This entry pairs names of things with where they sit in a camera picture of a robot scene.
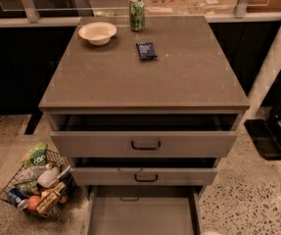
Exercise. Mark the grey drawer cabinet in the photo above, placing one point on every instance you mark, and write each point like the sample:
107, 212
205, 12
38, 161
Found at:
190, 86

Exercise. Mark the white bowl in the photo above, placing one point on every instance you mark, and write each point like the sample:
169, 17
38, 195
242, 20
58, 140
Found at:
98, 33

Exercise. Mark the clear water bottle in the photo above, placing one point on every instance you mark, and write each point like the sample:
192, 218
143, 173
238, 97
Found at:
32, 173

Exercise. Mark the black floor tray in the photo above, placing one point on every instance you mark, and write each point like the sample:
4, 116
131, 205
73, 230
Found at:
266, 135

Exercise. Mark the green soda can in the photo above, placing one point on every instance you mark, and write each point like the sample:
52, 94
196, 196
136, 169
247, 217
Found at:
137, 15

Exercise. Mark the grey top drawer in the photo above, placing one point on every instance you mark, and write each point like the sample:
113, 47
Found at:
144, 144

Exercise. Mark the grey bottom drawer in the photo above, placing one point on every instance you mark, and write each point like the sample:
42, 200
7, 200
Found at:
143, 210

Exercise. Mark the green chip bag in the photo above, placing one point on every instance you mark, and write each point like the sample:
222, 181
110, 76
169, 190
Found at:
35, 155

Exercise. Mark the grey drawer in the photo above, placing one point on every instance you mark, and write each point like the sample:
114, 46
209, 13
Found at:
143, 210
144, 144
143, 172

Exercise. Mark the wire basket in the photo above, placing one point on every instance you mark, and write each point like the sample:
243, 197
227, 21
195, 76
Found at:
31, 188

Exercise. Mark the white plastic bottle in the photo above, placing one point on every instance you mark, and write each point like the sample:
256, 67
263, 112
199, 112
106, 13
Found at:
49, 178

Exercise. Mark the dark blue snack packet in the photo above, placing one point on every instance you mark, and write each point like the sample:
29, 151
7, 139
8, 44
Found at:
146, 51

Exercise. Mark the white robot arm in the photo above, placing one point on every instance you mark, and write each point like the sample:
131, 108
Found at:
210, 233

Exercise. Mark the orange fruit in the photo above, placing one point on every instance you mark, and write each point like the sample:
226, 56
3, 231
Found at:
33, 201

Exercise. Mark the blue soda can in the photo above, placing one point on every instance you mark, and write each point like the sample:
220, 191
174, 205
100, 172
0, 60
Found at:
17, 198

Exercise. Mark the grey middle drawer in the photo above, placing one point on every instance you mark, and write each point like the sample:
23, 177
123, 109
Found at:
143, 172

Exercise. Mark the yellow brown snack box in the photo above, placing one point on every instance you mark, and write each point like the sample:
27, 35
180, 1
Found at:
49, 201

